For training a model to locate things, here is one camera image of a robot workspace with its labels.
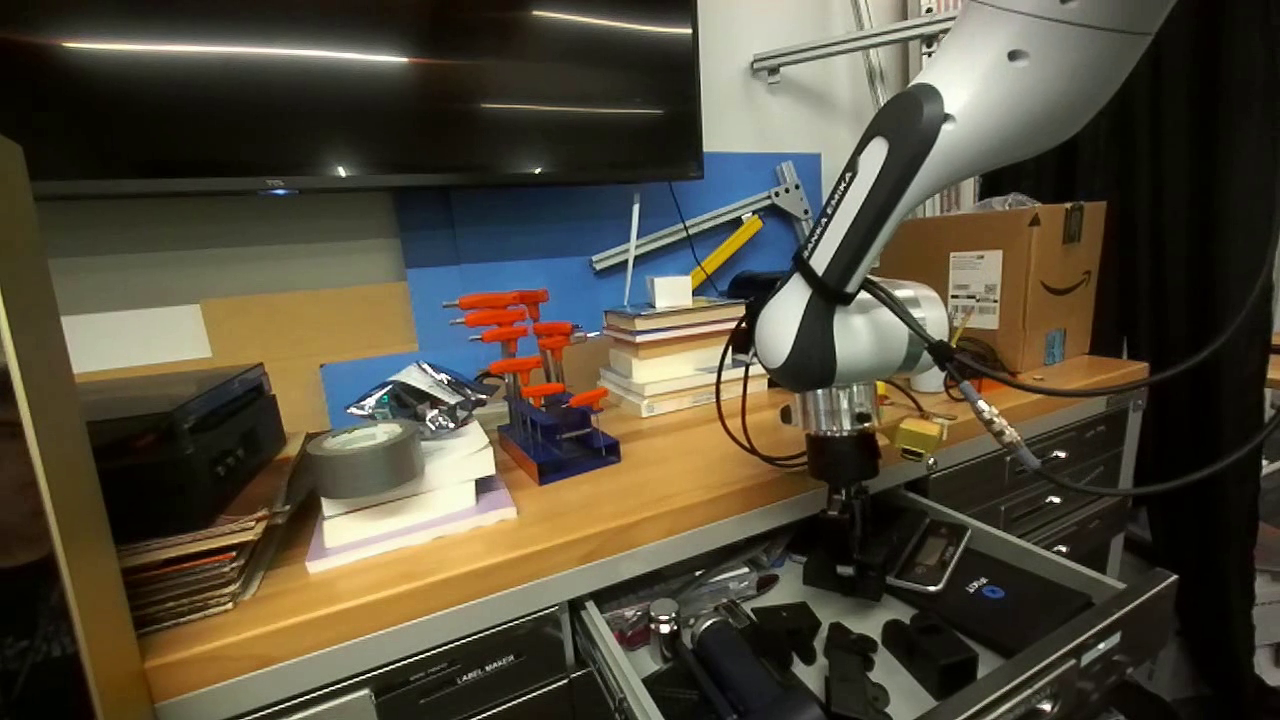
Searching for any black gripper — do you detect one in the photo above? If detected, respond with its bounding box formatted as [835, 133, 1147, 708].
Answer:
[806, 431, 885, 564]

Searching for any grey metal drawer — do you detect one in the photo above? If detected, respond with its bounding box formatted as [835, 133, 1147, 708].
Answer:
[573, 486, 1186, 720]

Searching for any grey drawer cabinet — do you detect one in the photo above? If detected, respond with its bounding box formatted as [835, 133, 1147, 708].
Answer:
[251, 604, 604, 720]
[916, 396, 1154, 577]

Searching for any black digital scale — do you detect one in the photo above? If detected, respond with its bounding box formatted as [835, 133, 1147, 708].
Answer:
[791, 502, 975, 598]

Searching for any small black plastic part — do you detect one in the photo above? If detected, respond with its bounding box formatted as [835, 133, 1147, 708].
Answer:
[820, 622, 881, 672]

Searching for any silver metal tool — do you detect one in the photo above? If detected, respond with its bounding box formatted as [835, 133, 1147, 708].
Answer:
[625, 546, 791, 634]

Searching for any black flat box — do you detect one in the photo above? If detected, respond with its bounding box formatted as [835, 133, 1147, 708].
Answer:
[916, 546, 1095, 659]

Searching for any stack of books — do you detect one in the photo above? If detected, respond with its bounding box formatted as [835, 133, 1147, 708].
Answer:
[594, 295, 771, 422]

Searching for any small white box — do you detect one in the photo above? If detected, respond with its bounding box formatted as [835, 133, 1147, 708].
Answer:
[647, 271, 702, 317]

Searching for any yellow level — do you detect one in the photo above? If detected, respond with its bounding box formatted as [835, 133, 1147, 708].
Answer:
[684, 211, 771, 295]

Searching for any brown cardboard shipping box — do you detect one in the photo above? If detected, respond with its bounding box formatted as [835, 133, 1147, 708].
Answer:
[885, 195, 1111, 377]

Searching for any silver metal square ruler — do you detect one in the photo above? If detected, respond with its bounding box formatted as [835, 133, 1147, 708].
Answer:
[588, 157, 815, 278]

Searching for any blue backboard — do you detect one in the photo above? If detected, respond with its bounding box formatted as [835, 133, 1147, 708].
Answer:
[315, 149, 827, 431]

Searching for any silver foil packet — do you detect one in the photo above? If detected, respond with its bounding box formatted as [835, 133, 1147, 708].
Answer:
[351, 362, 498, 441]

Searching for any silver metal bar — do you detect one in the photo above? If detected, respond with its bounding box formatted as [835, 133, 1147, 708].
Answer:
[747, 10, 963, 78]

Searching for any black curtain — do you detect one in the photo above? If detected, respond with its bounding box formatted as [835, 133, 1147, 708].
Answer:
[975, 0, 1280, 720]

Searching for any brown cardboard sheet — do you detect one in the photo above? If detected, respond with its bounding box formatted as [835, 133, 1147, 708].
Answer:
[195, 282, 419, 437]

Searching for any stack of brown folders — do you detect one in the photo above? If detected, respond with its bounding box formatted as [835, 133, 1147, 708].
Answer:
[115, 443, 315, 642]

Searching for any black printer box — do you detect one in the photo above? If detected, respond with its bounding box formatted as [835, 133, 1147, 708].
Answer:
[79, 362, 291, 549]

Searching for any white paper sheet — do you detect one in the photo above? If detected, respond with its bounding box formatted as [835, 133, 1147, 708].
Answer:
[58, 299, 216, 379]

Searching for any wooden side panel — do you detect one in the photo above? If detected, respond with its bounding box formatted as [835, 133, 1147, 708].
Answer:
[0, 133, 156, 720]

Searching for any black cylinder with silver ring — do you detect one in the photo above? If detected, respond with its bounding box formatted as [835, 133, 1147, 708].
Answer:
[671, 598, 834, 720]

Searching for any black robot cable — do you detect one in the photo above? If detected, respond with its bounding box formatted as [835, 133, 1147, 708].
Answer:
[713, 251, 1280, 505]

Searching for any grey duct tape roll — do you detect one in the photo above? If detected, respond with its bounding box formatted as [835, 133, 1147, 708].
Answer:
[300, 422, 429, 505]

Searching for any black wall television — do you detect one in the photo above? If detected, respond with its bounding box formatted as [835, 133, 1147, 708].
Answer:
[0, 0, 707, 199]

